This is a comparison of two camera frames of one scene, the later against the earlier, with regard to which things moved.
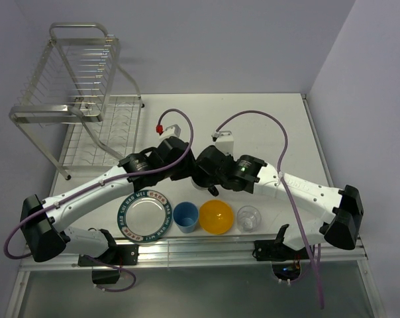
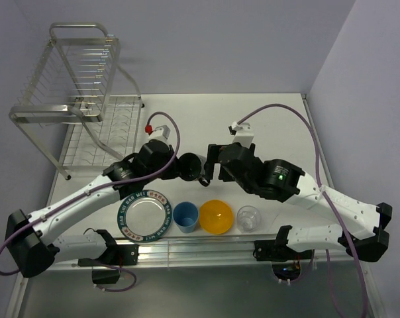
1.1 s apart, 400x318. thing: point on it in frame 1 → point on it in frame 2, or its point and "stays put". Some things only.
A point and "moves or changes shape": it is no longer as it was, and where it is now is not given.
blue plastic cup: x=185 y=214 stays put
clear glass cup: x=248 y=218 stays put
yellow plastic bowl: x=216 y=216 stays put
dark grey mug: x=197 y=187 moves or changes shape
